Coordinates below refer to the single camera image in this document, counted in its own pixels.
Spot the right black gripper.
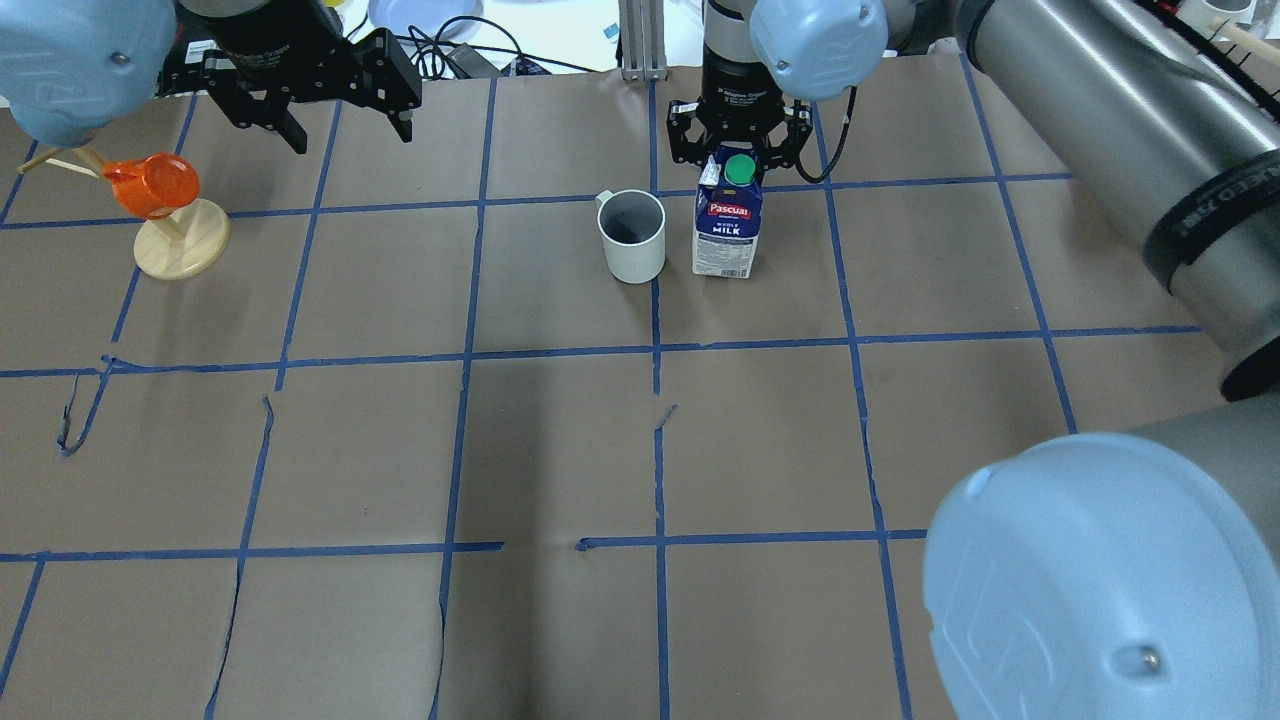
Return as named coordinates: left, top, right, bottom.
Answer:
left=666, top=60, right=813, bottom=173

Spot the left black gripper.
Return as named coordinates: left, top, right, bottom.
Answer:
left=160, top=1, right=422, bottom=155

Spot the blue white milk carton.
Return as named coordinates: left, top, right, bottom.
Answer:
left=692, top=145, right=764, bottom=279

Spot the white ceramic mug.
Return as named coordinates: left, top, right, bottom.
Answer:
left=595, top=190, right=667, bottom=284

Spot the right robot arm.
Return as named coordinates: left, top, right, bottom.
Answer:
left=655, top=50, right=1220, bottom=719

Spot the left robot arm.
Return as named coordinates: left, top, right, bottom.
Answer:
left=1, top=1, right=422, bottom=154

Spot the orange plastic cup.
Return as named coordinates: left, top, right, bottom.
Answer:
left=102, top=152, right=201, bottom=220

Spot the blue plate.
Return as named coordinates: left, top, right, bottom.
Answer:
left=367, top=1, right=484, bottom=38

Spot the aluminium frame post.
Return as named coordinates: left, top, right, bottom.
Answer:
left=618, top=0, right=669, bottom=82

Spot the black wire cup rack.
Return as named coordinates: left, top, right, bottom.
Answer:
left=1155, top=1, right=1277, bottom=122

